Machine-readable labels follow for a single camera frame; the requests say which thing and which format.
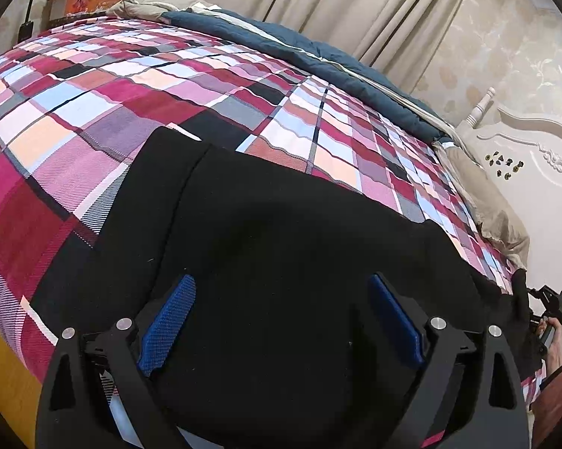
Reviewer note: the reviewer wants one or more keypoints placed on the wooden bed frame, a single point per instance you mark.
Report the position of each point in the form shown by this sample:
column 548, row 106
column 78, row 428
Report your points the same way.
column 5, row 374

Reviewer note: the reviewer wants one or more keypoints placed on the black pants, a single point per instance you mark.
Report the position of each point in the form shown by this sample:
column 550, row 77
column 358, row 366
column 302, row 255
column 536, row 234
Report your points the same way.
column 285, row 243

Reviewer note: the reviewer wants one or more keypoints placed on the orange cardboard box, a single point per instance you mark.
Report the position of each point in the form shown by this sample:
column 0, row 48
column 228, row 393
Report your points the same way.
column 84, row 2

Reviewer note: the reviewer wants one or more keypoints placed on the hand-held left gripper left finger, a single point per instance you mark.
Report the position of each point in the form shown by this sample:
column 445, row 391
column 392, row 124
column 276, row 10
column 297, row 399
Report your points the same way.
column 168, row 322

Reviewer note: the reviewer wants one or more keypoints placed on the white carved headboard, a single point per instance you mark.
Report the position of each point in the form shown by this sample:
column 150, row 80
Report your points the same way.
column 542, row 224

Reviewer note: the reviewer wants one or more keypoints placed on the person's right hand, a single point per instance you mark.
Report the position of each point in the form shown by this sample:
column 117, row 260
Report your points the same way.
column 555, row 344

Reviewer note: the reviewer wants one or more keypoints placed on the cluster of dark stickers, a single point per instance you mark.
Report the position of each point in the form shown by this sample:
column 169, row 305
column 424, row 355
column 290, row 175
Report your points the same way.
column 504, row 163

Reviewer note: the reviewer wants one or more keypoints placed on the plaid bed sheet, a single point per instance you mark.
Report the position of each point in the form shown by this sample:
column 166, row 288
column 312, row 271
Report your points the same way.
column 122, row 103

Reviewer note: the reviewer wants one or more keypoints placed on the beige curtain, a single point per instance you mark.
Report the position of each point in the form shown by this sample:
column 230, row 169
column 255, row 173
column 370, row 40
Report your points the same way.
column 355, row 0

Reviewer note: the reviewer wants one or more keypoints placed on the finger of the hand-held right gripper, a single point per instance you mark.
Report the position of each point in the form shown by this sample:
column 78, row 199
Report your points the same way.
column 535, row 293

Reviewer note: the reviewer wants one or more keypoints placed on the blue and beige quilt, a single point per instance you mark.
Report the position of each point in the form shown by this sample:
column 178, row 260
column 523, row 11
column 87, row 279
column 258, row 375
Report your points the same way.
column 346, row 70

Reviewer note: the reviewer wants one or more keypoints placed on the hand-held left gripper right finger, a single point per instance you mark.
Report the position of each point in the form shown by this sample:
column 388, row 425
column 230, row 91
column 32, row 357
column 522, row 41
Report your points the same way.
column 397, row 322

